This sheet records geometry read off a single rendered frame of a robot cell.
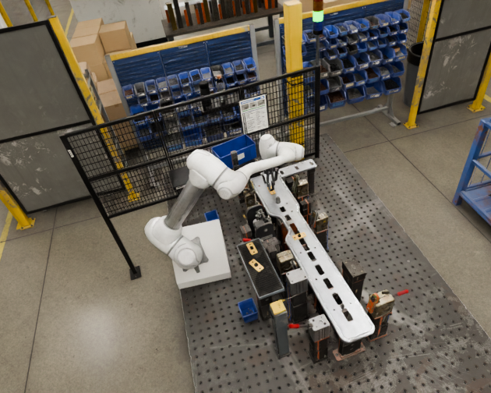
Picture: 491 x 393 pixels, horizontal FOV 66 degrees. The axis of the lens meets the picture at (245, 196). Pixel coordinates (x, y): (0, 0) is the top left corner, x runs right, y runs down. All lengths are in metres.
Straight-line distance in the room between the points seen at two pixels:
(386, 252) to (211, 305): 1.21
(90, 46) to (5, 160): 2.40
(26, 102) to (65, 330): 2.03
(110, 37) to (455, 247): 5.34
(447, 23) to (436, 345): 3.40
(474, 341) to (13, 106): 3.91
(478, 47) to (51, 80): 4.48
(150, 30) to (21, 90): 5.08
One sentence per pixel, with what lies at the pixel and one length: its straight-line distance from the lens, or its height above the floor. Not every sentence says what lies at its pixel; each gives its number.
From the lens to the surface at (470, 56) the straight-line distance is 5.27.
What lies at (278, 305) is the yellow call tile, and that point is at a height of 1.16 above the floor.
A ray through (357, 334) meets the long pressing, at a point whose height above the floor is 1.00.
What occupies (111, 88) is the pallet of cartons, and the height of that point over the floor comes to 0.74.
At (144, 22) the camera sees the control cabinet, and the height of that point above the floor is 0.47.
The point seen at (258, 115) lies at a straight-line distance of 2.97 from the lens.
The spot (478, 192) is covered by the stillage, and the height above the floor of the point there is 0.16.
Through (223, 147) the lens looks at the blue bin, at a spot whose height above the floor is 1.12.
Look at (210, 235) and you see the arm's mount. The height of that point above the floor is 0.95.
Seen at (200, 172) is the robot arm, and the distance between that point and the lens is 1.95.
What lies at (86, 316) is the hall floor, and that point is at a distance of 3.70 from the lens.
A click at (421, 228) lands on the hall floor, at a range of 3.91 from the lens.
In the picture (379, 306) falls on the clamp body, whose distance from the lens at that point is 2.07.
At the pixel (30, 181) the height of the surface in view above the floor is 0.55.
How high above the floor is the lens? 2.80
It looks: 42 degrees down
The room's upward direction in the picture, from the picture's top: 9 degrees counter-clockwise
